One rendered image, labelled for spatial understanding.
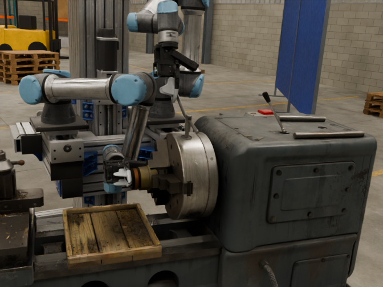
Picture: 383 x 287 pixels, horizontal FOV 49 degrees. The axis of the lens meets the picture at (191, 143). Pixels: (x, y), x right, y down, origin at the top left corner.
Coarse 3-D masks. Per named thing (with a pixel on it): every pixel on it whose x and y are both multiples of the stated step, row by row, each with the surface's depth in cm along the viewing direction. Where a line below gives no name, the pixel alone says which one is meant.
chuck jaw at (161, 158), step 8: (160, 144) 152; (152, 152) 150; (160, 152) 151; (168, 152) 152; (152, 160) 149; (160, 160) 150; (168, 160) 151; (152, 168) 149; (160, 168) 151; (168, 168) 152
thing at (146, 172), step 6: (138, 168) 146; (144, 168) 146; (132, 174) 143; (138, 174) 144; (144, 174) 144; (150, 174) 144; (156, 174) 146; (132, 180) 143; (138, 180) 144; (144, 180) 144; (150, 180) 144; (132, 186) 144; (138, 186) 145; (144, 186) 144; (150, 186) 145
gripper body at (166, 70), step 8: (160, 48) 150; (168, 48) 151; (176, 48) 154; (160, 56) 150; (168, 56) 152; (160, 64) 149; (168, 64) 149; (176, 64) 150; (160, 72) 148; (168, 72) 150
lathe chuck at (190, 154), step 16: (176, 144) 142; (192, 144) 142; (176, 160) 143; (192, 160) 138; (176, 176) 144; (192, 176) 137; (208, 176) 139; (192, 192) 138; (208, 192) 140; (176, 208) 145; (192, 208) 141
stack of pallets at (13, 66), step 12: (0, 60) 996; (12, 60) 946; (24, 60) 966; (36, 60) 988; (48, 60) 1050; (0, 72) 999; (12, 72) 953; (24, 72) 973; (36, 72) 995; (12, 84) 966
